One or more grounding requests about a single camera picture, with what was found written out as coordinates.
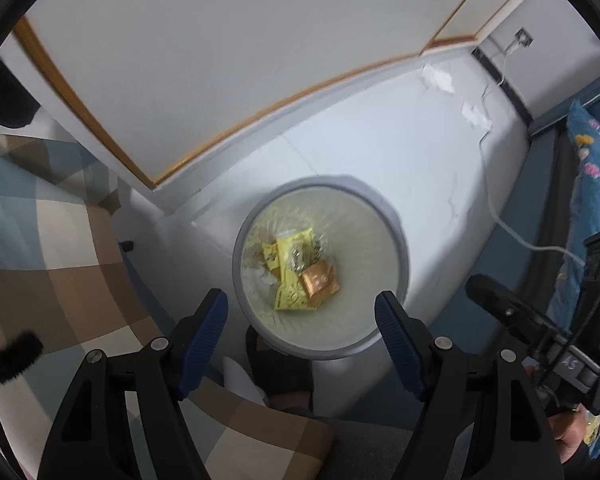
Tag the black slipper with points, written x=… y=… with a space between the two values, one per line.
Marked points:
x=280 y=375

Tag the white paper scrap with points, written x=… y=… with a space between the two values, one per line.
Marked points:
x=437 y=77
x=475 y=115

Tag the white wood-edged panel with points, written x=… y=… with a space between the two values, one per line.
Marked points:
x=230 y=60

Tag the blue floral bedding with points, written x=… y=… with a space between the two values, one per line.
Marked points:
x=592 y=160

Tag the person's right hand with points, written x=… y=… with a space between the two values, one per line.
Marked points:
x=570 y=432

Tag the black caster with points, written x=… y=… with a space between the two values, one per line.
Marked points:
x=126 y=245

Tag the black hanging coat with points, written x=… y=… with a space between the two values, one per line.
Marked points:
x=5 y=100

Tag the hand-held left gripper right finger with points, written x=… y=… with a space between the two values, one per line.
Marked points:
x=397 y=345

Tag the black fuzzy cloth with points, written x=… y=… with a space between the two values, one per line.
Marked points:
x=10 y=360

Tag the white tissue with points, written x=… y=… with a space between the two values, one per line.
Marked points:
x=262 y=274

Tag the wall socket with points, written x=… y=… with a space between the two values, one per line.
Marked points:
x=523 y=38

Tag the clear plastic wrapper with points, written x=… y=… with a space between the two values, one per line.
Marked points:
x=307 y=254

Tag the gold snack wrapper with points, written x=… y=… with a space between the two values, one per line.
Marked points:
x=320 y=282

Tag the yellow bread wrapper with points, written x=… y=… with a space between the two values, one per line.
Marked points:
x=290 y=300
x=282 y=252

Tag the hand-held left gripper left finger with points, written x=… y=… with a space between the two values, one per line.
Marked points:
x=205 y=340

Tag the white trash bin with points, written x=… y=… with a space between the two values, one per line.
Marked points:
x=370 y=240

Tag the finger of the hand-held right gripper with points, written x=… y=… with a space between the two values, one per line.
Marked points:
x=500 y=305

